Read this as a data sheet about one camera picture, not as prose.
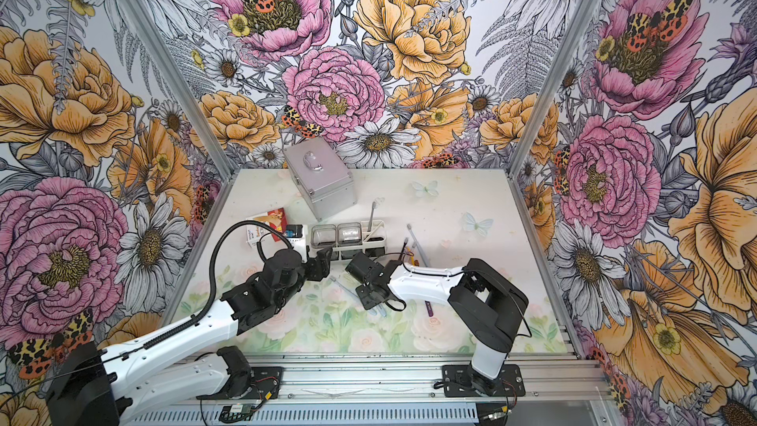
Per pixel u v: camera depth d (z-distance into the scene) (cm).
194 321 50
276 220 102
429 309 87
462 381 74
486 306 47
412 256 97
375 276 69
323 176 103
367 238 91
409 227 105
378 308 80
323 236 101
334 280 92
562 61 90
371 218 92
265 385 73
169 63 89
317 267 70
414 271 58
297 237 68
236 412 73
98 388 40
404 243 102
